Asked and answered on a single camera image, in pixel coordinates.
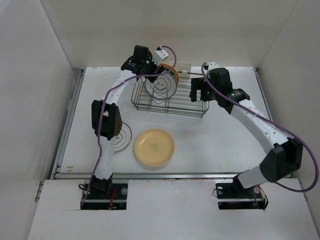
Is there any grey wire dish rack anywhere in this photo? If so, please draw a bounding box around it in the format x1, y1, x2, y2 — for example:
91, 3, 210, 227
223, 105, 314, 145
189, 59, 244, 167
131, 77, 210, 118

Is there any white plate green rim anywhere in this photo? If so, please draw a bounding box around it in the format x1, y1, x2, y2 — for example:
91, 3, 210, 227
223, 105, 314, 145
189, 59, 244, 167
144, 72, 179, 100
113, 122, 133, 154

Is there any yellow shallow plate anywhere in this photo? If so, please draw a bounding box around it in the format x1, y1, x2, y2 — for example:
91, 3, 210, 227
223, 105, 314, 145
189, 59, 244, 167
134, 128, 175, 167

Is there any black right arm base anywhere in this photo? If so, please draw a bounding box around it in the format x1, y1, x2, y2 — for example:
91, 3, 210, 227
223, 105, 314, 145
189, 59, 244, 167
212, 181, 269, 210

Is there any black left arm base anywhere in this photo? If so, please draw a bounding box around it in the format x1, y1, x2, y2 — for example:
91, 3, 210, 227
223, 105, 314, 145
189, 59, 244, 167
78, 181, 129, 211

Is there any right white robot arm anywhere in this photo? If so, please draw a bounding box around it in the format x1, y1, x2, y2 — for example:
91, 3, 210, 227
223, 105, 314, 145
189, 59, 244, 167
190, 63, 304, 197

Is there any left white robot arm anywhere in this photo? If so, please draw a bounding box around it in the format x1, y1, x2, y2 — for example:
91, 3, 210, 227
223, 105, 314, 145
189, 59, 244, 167
89, 45, 169, 199

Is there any white plastic cutlery holder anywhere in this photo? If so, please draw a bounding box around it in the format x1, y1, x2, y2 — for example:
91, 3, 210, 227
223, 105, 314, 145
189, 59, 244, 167
173, 61, 192, 76

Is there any yellow rear plate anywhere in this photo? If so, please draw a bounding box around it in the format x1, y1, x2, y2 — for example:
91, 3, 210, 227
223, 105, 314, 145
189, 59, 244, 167
160, 63, 180, 84

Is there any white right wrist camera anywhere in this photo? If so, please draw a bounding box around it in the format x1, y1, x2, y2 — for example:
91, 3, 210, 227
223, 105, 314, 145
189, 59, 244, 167
203, 61, 220, 73

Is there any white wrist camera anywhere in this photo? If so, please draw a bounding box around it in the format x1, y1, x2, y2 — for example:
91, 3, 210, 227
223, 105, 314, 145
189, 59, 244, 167
203, 61, 220, 73
152, 48, 169, 66

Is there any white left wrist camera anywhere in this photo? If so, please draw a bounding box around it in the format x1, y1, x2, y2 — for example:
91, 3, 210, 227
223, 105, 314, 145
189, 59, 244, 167
152, 48, 169, 66

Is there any aluminium table edge rail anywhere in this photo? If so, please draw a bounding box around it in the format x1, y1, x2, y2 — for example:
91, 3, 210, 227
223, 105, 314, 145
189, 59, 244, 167
53, 67, 266, 179

